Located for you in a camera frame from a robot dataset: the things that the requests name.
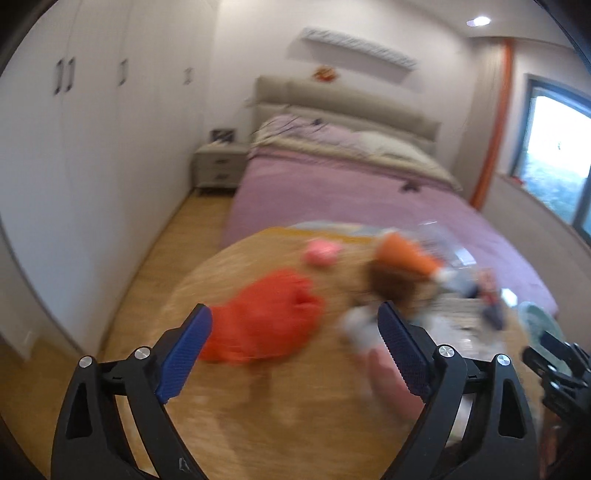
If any light blue plastic basket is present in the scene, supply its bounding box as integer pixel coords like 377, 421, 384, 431
516, 302, 565, 356

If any clear plastic bottle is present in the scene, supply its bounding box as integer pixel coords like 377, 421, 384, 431
416, 221, 477, 271

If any orange paper cup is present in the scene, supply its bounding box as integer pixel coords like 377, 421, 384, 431
375, 231, 457, 284

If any pink packaged item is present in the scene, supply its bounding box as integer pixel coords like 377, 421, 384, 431
303, 238, 344, 268

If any round bear pattern rug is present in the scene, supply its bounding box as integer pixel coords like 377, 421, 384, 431
98, 225, 551, 480

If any dark object on bed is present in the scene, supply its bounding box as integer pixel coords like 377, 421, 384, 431
401, 182, 421, 192

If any grey bedside table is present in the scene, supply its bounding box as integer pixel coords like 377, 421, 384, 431
191, 143, 249, 191

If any purple bed cover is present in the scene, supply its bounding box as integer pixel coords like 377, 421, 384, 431
221, 148, 559, 314

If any orange beige left curtain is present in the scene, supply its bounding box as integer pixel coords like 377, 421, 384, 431
454, 38, 515, 210

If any cream pillow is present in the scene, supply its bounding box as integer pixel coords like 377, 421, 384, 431
359, 131, 438, 166

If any white wardrobe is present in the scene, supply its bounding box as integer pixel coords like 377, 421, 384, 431
1, 1, 217, 354

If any beige padded headboard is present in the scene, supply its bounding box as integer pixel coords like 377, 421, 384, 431
253, 75, 441, 155

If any beige folded blanket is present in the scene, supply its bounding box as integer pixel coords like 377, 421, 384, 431
252, 132, 462, 193

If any pink pillow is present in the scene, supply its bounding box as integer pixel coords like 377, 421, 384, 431
256, 114, 362, 149

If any ceiling spot light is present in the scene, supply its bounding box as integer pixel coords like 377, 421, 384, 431
466, 15, 491, 28

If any orange plush toy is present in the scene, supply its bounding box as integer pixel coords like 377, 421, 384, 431
311, 65, 339, 83

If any window with dark frame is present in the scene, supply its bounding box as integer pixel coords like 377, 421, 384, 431
511, 77, 590, 241

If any picture frame on nightstand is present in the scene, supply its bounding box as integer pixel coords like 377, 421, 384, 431
211, 128, 236, 144

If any black cable on pillow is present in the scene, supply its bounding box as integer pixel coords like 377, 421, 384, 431
276, 115, 325, 133

